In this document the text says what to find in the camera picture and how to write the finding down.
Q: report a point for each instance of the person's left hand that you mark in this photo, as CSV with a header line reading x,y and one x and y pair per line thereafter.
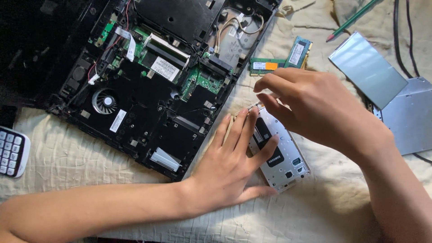
x,y
222,175

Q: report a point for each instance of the person's right hand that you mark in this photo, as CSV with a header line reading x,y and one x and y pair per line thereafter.
x,y
324,108

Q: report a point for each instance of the white smartphone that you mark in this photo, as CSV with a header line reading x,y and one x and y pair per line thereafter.
x,y
283,177

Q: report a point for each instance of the silver metal cover plate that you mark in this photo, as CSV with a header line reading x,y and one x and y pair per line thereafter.
x,y
368,69

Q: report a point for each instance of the blue-green memory module white label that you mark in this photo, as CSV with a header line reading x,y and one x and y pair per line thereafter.
x,y
297,53

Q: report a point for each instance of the green memory module orange label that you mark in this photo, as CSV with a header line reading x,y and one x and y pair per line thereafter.
x,y
266,65

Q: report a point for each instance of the silver optical drive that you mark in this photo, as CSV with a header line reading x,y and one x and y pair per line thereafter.
x,y
408,121

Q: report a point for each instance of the green pencil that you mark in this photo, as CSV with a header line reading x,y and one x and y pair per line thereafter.
x,y
351,20

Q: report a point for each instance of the opened black laptop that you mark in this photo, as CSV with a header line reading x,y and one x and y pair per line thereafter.
x,y
145,111

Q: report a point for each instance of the laptop cooling fan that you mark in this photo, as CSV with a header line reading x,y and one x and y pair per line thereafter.
x,y
104,101

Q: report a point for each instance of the white and black calculator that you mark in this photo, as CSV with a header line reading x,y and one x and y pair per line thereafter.
x,y
11,152

